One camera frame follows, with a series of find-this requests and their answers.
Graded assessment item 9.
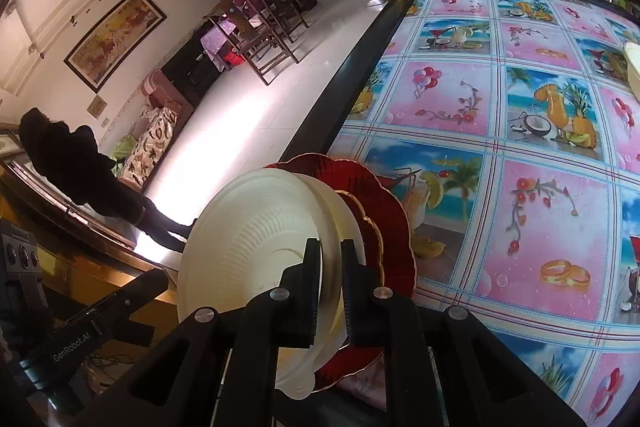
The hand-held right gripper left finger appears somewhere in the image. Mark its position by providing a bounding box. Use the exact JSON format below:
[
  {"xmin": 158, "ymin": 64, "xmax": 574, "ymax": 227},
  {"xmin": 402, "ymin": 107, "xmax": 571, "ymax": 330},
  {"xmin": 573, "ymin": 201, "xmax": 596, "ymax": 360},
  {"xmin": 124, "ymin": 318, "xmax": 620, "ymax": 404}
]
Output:
[{"xmin": 75, "ymin": 237, "xmax": 323, "ymax": 427}]

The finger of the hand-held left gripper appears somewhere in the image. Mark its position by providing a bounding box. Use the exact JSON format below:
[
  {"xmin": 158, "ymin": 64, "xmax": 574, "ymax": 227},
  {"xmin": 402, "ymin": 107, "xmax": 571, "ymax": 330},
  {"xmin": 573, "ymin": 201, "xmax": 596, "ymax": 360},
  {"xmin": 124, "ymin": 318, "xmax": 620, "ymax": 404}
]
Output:
[{"xmin": 120, "ymin": 268, "xmax": 169, "ymax": 324}]

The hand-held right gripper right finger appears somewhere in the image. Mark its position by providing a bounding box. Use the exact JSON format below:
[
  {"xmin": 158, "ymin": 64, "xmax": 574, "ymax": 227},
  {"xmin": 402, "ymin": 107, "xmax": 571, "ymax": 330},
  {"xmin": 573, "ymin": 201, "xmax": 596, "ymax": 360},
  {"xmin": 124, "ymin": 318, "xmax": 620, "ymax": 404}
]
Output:
[{"xmin": 341, "ymin": 239, "xmax": 586, "ymax": 427}]

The red glass plate gold rim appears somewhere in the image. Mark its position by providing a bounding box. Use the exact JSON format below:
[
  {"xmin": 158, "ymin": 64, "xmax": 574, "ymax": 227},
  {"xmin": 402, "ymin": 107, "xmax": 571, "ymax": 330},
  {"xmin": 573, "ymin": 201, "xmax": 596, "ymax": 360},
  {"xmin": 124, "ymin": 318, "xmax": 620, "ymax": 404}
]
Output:
[
  {"xmin": 265, "ymin": 152, "xmax": 418, "ymax": 394},
  {"xmin": 334, "ymin": 188, "xmax": 387, "ymax": 293}
]

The cream plastic bowl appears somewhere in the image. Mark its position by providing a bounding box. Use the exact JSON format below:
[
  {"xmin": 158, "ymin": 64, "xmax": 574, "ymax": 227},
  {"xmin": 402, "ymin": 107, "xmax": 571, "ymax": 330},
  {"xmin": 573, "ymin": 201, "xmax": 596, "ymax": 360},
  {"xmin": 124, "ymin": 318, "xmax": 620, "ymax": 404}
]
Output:
[{"xmin": 622, "ymin": 41, "xmax": 640, "ymax": 104}]

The brown wooden counter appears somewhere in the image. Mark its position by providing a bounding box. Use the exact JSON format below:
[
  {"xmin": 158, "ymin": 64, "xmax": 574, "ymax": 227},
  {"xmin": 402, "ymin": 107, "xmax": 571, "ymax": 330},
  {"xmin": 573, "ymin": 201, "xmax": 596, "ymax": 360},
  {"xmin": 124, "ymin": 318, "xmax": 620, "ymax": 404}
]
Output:
[{"xmin": 0, "ymin": 122, "xmax": 176, "ymax": 313}]

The green cushion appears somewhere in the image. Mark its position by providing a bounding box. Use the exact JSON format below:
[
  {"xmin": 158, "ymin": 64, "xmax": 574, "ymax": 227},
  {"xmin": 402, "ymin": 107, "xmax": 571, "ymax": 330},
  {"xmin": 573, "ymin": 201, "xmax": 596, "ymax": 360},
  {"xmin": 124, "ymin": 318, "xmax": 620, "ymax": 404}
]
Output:
[{"xmin": 111, "ymin": 137, "xmax": 136, "ymax": 178}]

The pink patterned sofa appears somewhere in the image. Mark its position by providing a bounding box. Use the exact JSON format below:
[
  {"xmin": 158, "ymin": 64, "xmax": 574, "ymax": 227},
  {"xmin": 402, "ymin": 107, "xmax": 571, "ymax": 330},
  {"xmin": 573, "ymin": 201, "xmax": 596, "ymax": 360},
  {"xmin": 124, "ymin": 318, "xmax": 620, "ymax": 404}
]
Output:
[{"xmin": 120, "ymin": 71, "xmax": 196, "ymax": 192}]

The printed fruit pattern tablecloth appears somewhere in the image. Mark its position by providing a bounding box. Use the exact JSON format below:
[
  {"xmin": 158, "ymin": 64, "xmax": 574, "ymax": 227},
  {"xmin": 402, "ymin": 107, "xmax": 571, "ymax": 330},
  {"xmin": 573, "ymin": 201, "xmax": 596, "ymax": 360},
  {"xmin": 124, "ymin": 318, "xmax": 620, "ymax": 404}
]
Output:
[{"xmin": 280, "ymin": 0, "xmax": 640, "ymax": 427}]

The black low cabinet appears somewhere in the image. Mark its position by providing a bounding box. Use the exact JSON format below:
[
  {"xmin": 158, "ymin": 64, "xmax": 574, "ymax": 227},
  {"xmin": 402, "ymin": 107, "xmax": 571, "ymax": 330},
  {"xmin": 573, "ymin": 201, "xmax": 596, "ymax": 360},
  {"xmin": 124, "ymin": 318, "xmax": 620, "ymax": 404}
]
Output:
[{"xmin": 160, "ymin": 39, "xmax": 223, "ymax": 108}]

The table with pink cloth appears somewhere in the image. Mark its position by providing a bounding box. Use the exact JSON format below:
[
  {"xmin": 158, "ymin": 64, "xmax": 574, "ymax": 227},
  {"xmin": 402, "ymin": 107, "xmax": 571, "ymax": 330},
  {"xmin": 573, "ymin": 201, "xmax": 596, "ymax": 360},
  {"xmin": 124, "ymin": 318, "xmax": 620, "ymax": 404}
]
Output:
[{"xmin": 200, "ymin": 17, "xmax": 241, "ymax": 72}]

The framed wall picture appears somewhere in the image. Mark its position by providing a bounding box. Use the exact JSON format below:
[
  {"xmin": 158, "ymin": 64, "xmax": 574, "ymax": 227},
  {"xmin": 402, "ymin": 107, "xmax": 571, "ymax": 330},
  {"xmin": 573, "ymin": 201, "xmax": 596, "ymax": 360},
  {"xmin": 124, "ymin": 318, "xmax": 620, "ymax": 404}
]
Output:
[{"xmin": 64, "ymin": 0, "xmax": 167, "ymax": 94}]

